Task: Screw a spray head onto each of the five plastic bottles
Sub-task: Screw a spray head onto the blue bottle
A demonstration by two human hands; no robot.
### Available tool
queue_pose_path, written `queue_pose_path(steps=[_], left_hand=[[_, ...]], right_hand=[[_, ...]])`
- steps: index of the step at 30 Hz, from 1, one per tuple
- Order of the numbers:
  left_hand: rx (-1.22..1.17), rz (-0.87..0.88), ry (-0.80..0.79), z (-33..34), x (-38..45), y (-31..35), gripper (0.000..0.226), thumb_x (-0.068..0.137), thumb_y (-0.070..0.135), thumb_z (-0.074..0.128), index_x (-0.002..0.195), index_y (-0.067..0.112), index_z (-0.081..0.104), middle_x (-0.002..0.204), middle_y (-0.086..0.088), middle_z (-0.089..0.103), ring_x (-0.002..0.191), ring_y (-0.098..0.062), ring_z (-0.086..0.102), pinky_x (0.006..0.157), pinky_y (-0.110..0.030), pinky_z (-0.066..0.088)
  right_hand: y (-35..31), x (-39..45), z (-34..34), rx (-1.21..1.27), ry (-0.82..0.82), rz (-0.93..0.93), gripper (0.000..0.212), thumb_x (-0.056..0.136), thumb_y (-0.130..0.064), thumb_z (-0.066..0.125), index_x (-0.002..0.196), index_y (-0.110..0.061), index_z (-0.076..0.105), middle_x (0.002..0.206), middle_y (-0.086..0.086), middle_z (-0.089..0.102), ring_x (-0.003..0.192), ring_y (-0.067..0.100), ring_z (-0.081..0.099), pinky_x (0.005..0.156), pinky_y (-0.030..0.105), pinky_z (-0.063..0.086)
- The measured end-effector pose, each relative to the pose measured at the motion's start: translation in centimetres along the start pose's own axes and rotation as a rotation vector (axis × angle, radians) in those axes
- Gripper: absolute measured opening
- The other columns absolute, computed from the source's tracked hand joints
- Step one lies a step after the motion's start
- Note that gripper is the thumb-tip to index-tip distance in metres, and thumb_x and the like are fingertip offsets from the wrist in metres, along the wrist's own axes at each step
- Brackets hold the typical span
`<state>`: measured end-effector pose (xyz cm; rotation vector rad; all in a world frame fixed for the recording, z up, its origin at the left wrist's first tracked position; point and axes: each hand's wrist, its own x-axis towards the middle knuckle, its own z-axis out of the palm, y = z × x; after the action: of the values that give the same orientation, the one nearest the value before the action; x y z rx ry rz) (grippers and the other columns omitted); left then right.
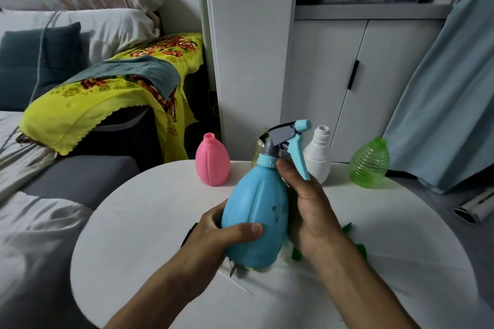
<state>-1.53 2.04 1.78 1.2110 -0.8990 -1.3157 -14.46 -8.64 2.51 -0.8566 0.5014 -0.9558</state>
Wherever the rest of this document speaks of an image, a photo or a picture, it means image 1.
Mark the person's right hand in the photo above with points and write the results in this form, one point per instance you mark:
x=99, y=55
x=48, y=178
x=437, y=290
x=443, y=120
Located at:
x=308, y=213

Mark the person's left hand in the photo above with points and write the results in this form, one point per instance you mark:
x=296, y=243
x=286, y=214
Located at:
x=203, y=240

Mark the person's left thumb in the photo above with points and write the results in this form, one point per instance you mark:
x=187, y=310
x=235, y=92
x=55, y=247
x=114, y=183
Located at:
x=244, y=232

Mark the person's right thumb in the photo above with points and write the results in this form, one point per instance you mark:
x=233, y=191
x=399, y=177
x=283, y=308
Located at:
x=290, y=174

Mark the blue spray bottle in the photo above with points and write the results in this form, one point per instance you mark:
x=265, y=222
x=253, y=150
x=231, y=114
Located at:
x=259, y=209

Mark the person's left forearm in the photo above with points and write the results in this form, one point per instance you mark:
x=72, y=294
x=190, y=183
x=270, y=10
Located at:
x=154, y=296

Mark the person's right forearm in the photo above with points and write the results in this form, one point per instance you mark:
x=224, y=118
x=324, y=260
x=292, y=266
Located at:
x=357, y=286

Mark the white plastic bottle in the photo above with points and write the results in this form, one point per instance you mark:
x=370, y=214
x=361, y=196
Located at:
x=319, y=155

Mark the yellowish clear plastic bottle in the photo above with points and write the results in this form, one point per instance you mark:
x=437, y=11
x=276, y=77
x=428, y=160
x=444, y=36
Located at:
x=257, y=151

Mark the grey spray head with tube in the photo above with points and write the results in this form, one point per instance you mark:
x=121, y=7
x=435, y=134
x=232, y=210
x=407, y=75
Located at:
x=236, y=271

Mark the black wristband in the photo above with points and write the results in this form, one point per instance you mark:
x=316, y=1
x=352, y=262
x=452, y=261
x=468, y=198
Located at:
x=189, y=234

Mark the pink plastic bottle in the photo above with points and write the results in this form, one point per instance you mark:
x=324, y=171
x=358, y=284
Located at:
x=212, y=161

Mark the green ribbed plastic bottle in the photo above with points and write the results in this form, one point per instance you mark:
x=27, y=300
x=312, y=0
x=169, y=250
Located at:
x=369, y=165

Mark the round white table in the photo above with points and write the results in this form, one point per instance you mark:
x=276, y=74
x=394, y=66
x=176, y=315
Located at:
x=154, y=232

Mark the green spray head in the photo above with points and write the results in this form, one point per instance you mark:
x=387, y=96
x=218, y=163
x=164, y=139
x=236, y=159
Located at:
x=357, y=246

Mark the white cabinet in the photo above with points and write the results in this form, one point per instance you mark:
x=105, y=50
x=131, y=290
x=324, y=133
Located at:
x=254, y=51

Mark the light blue curtain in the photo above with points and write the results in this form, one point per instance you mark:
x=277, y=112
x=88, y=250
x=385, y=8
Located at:
x=447, y=101

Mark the grey-green towel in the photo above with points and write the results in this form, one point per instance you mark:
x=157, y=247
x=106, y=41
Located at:
x=146, y=70

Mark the yellow floral cloth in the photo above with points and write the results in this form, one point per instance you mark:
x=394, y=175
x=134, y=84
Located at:
x=85, y=105

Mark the white bed sheet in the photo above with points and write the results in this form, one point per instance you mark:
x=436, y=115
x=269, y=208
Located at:
x=27, y=232

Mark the white pillow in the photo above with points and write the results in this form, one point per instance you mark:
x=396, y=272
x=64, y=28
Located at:
x=104, y=28

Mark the dark teal cushion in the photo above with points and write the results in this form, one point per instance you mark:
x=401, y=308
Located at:
x=38, y=66

